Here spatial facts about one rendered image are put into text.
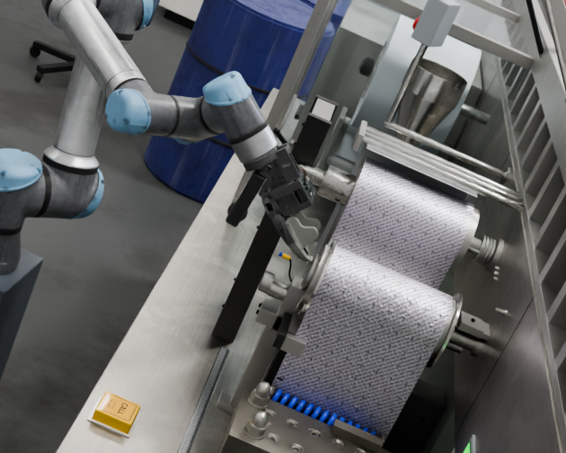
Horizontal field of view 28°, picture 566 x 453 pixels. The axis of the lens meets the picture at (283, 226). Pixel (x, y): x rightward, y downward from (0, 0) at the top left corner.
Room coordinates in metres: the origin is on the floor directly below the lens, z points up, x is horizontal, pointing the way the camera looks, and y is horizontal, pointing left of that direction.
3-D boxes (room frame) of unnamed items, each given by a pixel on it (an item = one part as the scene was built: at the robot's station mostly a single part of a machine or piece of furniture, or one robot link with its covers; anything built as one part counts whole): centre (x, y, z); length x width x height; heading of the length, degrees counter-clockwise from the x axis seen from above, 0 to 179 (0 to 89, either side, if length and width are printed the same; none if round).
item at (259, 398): (1.75, -0.09, 1.05); 0.04 x 0.04 x 0.04
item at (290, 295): (1.92, -0.05, 1.05); 0.06 x 0.05 x 0.31; 91
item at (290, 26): (5.51, 0.34, 0.48); 1.31 x 0.80 x 0.96; 174
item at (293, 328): (1.85, -0.10, 1.13); 0.09 x 0.06 x 0.03; 1
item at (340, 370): (1.82, -0.22, 1.11); 0.23 x 0.01 x 0.18; 91
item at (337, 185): (2.13, -0.06, 1.33); 0.06 x 0.06 x 0.06; 1
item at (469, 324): (1.89, -0.39, 1.28); 0.06 x 0.05 x 0.02; 91
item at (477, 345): (1.89, -0.38, 1.25); 0.07 x 0.04 x 0.04; 91
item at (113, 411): (1.72, 0.14, 0.91); 0.07 x 0.07 x 0.02; 1
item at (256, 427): (1.66, -0.10, 1.05); 0.04 x 0.04 x 0.04
